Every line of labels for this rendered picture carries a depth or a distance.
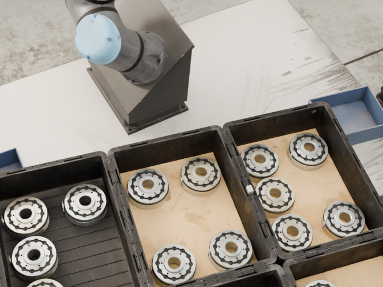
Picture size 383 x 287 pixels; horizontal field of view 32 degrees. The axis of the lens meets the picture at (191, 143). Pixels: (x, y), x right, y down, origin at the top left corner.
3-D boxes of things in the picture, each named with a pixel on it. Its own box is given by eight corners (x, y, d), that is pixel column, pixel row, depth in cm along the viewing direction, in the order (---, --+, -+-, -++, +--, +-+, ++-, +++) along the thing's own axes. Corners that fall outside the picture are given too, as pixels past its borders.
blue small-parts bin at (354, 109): (361, 99, 211) (367, 85, 205) (384, 136, 203) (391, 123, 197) (304, 113, 206) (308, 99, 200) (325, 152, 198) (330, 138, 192)
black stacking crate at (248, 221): (108, 175, 175) (106, 150, 166) (215, 150, 182) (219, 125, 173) (150, 316, 154) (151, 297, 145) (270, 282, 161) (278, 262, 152)
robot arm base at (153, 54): (117, 53, 194) (94, 44, 186) (155, 22, 188) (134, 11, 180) (135, 96, 188) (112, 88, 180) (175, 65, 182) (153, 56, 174)
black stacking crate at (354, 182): (216, 150, 182) (221, 124, 173) (316, 127, 189) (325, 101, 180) (271, 282, 161) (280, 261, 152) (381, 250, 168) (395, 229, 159)
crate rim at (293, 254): (219, 128, 175) (220, 123, 173) (324, 105, 181) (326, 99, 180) (278, 266, 153) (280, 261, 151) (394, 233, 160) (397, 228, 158)
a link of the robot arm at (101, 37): (115, 81, 180) (80, 68, 169) (98, 42, 185) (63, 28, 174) (147, 53, 175) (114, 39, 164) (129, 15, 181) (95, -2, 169)
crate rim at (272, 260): (105, 154, 168) (105, 148, 166) (219, 128, 175) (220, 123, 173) (150, 301, 146) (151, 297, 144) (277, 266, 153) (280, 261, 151)
